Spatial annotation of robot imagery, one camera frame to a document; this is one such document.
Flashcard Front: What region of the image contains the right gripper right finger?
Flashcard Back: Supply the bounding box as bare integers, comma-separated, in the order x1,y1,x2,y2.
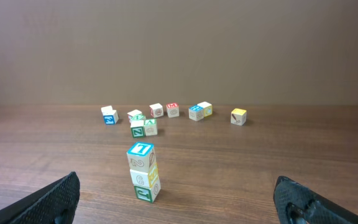
273,175,358,224

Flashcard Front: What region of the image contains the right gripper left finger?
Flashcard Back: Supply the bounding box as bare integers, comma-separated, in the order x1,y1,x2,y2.
0,172,80,224

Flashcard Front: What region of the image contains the plain white picture block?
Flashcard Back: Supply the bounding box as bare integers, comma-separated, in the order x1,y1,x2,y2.
130,163,159,188

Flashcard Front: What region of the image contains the white block teal side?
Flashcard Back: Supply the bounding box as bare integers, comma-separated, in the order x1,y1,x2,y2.
134,179,161,203

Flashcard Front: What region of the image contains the white block red trim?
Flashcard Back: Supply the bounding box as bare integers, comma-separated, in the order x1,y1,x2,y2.
127,142,156,172

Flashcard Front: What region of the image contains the white block blue side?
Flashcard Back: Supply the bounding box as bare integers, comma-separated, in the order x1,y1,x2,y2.
103,110,119,125

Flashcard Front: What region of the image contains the yellow top block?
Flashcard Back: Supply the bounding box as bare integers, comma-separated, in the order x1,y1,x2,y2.
231,108,247,126

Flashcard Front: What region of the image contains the white block far left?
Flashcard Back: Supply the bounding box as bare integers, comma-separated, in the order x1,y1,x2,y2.
101,105,114,116

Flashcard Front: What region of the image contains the white block green N side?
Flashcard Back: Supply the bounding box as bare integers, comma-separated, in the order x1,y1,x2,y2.
131,120,145,138

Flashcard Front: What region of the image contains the green N letter block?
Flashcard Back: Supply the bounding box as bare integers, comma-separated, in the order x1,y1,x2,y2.
131,114,146,122

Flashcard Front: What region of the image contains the white block red side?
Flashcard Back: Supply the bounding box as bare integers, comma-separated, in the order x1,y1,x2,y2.
127,110,142,121

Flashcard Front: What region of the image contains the green V letter block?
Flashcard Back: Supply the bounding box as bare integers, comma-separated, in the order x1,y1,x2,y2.
144,119,158,136

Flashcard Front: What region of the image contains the white block yellow side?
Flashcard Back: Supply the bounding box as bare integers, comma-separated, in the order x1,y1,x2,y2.
198,101,213,117

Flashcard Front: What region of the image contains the blue top block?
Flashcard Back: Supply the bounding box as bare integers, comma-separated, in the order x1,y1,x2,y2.
188,105,204,121

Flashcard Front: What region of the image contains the white block red edge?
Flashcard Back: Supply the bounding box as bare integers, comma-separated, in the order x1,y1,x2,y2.
149,103,164,118

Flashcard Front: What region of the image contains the red M letter block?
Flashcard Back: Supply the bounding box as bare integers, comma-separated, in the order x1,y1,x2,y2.
166,103,180,118

